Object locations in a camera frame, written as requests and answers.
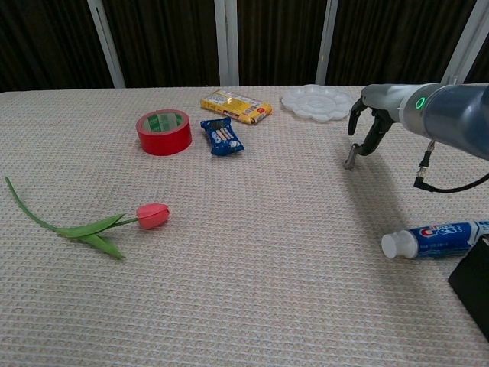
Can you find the white frame post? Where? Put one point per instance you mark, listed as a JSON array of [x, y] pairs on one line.
[[464, 42], [227, 42], [326, 46], [109, 53]]

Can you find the blue Crest toothpaste tube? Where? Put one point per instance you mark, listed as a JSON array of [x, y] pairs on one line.
[[439, 239]]

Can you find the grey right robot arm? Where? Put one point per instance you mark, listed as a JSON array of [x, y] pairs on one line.
[[458, 111]]

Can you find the beige woven tablecloth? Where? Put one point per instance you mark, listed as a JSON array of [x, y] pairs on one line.
[[244, 286]]

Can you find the blue cookie packet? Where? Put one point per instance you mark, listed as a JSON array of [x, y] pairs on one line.
[[223, 137]]

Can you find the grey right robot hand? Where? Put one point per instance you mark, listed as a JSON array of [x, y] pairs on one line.
[[382, 101]]

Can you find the white flower-shaped paint palette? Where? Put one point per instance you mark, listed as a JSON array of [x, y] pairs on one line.
[[317, 103]]

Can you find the yellow biscuit packet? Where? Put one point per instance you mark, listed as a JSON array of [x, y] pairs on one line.
[[237, 105]]

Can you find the small metal bolt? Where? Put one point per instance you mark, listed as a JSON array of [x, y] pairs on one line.
[[349, 160]]

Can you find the pink artificial tulip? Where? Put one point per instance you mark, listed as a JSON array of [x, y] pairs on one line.
[[153, 216]]

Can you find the black box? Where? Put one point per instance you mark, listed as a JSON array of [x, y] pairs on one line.
[[473, 283]]

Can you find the red tape roll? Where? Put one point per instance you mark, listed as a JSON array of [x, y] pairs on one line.
[[164, 143]]

